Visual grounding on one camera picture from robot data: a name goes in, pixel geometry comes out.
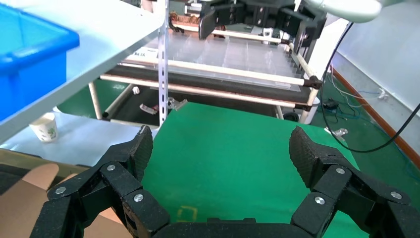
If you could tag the black caster wheel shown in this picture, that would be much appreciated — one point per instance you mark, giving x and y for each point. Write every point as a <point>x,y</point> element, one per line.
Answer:
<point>291,117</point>

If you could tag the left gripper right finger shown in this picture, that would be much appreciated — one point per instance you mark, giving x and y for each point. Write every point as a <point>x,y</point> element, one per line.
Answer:
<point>344,184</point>

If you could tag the blue plastic tray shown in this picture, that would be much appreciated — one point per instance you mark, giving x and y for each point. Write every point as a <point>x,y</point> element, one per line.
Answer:
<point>29,59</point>

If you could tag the white pipe rack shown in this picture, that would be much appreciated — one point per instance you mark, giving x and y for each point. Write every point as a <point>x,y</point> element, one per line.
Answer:
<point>213,92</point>

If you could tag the black rack shelf mat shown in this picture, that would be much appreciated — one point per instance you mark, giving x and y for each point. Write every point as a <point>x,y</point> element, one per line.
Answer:
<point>213,83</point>

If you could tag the black power adapter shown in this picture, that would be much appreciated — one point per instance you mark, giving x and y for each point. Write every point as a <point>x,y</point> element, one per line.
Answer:
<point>329,104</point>

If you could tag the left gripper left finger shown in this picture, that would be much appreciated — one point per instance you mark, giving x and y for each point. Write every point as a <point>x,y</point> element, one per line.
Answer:
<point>115,184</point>

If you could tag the clear plastic sheet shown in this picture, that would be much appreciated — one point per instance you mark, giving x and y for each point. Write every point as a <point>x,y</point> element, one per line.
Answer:
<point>229,56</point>

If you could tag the white metal shelf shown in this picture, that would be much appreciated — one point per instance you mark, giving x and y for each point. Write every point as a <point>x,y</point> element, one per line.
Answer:
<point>108,33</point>

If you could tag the grey right wrist camera housing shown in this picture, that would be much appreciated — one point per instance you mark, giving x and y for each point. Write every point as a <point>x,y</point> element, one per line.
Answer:
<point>347,10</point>

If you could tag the perforated steel shelf post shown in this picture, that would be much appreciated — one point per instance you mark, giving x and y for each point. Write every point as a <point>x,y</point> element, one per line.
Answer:
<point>163,65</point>

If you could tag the red white wrapper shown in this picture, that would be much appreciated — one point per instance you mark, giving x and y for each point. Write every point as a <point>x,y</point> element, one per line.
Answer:
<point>149,109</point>

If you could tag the silver binder clip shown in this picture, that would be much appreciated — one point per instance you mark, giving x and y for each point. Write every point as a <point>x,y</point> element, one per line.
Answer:
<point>339,132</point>
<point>177,103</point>

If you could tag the printed paper cup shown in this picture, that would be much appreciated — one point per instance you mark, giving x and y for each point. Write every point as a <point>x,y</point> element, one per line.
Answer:
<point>44,128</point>

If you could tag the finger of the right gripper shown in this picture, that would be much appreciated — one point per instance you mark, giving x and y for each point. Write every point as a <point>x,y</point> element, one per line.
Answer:
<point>207,24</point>
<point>308,33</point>

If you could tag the brown cardboard box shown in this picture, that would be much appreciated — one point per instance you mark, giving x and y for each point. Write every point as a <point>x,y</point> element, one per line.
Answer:
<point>19,210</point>

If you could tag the small white scrap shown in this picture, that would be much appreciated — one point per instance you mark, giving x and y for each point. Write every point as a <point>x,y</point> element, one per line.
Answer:
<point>136,90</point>

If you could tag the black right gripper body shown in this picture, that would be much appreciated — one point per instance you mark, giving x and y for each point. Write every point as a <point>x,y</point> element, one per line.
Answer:
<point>262,8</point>

